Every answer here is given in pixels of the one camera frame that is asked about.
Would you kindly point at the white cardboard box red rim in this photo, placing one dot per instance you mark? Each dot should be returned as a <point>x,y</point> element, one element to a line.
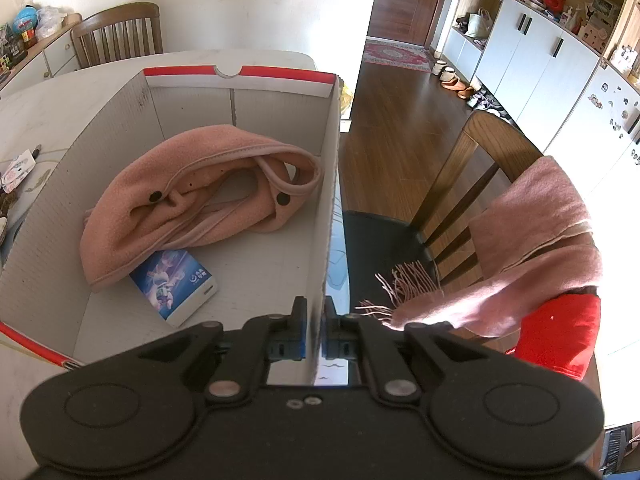
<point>250,270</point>

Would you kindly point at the blue globe toy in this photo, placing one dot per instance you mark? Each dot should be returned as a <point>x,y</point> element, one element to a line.
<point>26,19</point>

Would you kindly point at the black keyboard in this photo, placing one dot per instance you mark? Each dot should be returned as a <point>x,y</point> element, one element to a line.
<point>616,452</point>

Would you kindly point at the wooden slat-back chair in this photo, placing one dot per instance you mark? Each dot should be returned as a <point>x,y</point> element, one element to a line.
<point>115,12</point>

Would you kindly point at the white sideboard wooden top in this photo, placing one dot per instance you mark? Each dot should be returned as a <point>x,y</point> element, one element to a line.
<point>60,55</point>

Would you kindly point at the white wall cabinet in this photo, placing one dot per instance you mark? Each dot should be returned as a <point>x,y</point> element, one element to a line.
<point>530,75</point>

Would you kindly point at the wooden chair black seat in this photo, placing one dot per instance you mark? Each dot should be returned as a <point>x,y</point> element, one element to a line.
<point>380,245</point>

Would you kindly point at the tan slipper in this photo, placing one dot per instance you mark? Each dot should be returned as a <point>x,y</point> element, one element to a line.
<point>466,92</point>
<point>450,83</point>

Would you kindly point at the yellow bag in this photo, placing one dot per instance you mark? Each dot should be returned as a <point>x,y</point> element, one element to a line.
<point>346,100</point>

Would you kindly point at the clear plastic bag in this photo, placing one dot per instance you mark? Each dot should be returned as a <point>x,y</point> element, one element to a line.
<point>50,20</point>

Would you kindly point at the peach fleece neck warmer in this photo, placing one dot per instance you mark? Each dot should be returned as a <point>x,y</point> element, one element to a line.
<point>150,195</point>

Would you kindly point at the red bag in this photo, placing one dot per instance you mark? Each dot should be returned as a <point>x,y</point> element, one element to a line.
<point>554,1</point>

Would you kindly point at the red garment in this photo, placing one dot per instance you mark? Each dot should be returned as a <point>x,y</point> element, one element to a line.
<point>560,330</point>

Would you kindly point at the white handbag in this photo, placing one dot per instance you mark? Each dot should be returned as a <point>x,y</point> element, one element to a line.
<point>480,25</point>

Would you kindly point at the white slipper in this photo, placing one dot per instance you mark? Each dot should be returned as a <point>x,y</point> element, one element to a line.
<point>440,66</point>
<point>449,72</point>

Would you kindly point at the blue printed card packet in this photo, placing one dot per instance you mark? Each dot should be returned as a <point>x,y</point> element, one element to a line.
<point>170,280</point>

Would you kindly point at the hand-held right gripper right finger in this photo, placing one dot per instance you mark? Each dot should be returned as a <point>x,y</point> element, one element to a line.
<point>330,332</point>

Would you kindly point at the pink fringed scarf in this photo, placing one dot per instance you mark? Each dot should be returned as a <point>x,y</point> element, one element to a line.
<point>540,220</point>

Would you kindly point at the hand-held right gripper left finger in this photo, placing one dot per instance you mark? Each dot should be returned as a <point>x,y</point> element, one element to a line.
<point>300,332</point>

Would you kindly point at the red patterned rug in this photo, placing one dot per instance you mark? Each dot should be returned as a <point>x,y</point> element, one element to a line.
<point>395,54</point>

